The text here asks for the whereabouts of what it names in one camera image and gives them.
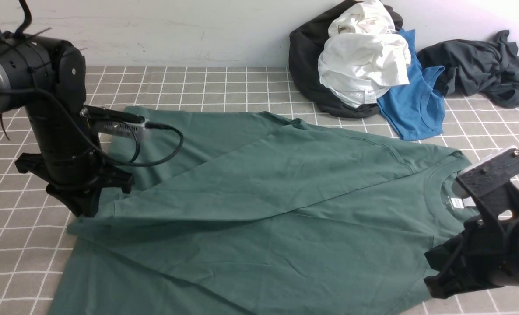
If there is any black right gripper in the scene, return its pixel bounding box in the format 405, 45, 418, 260
424, 217, 512, 299

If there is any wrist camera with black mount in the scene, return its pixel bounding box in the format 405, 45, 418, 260
452, 146, 519, 224

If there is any black garment under pile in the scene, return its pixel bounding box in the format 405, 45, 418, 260
289, 0, 403, 119

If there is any blue shirt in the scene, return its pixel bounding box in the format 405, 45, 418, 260
378, 29, 445, 141

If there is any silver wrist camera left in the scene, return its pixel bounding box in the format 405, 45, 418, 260
80, 106, 151, 141

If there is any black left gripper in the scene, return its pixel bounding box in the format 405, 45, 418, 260
15, 151, 134, 217

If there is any beige checkered tablecloth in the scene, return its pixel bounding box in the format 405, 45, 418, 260
0, 66, 519, 315

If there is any dark grey crumpled garment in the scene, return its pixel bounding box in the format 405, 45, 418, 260
417, 30, 519, 109

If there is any white shirt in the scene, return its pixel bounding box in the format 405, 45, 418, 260
318, 0, 411, 108

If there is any green long sleeve shirt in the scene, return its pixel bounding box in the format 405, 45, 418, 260
48, 106, 477, 315

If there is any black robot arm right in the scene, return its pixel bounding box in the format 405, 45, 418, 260
424, 217, 519, 299

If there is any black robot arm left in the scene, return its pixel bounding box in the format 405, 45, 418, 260
0, 32, 134, 217

